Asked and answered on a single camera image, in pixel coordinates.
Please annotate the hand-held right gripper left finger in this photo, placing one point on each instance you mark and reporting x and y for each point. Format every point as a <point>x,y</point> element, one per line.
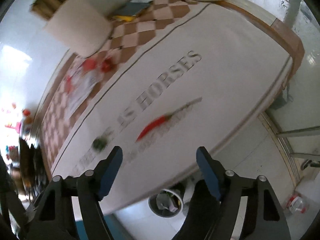
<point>110,172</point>

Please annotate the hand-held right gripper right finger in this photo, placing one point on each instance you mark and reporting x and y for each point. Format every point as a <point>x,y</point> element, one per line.
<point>208,175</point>

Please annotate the white green sachet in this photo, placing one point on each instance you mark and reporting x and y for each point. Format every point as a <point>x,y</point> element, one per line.
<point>100,142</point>

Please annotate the white round trash bin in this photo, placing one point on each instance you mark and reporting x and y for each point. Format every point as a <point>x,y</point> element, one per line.
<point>166,202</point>

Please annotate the person's dark trouser leg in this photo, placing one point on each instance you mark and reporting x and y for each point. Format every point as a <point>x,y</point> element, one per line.
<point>197,210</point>

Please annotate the blue kitchen cabinet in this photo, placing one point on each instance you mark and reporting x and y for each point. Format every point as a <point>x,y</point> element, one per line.
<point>80,230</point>

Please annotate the checked brown white tablecloth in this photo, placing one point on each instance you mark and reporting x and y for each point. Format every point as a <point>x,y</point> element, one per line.
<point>200,92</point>

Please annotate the metal door track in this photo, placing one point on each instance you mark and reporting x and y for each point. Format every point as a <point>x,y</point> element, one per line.
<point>285,140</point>

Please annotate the clear plastic bottle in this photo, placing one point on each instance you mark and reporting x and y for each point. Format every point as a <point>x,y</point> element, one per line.
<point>296,203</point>

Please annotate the clear bag with red label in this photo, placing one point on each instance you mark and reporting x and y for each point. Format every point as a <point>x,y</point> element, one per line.
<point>80,85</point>

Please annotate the orange persimmon ornament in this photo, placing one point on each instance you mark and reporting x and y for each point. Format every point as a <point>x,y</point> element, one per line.
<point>26,112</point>

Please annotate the small red object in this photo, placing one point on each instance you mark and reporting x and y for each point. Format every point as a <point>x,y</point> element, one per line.
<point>108,65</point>

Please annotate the cream chopstick holder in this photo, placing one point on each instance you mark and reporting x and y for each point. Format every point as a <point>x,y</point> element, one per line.
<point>77,30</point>

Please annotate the yellow flat item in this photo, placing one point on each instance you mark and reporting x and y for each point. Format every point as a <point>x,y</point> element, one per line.
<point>123,18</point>

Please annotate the bundle of chopsticks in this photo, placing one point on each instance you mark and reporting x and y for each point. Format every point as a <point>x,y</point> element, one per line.
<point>46,5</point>

